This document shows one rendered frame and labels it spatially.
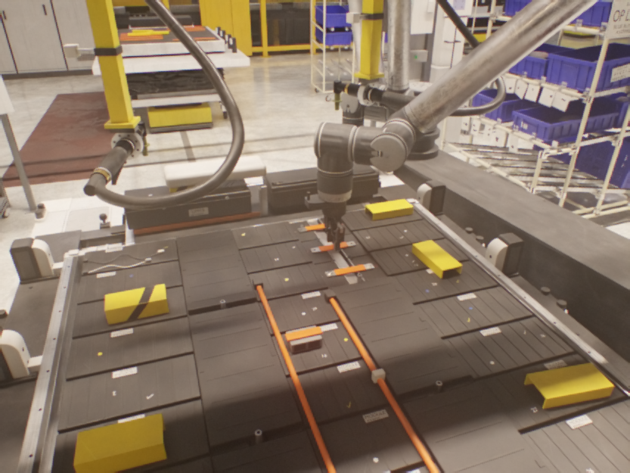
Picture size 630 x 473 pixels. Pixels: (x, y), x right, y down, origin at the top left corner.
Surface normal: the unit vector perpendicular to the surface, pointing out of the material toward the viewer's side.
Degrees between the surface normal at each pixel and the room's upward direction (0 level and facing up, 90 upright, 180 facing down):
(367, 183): 90
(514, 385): 0
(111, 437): 0
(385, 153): 90
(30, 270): 90
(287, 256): 0
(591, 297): 90
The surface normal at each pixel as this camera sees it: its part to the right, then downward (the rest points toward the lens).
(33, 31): 0.32, 0.47
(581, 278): -0.90, 0.22
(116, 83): 0.07, 0.49
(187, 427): 0.00, -0.87
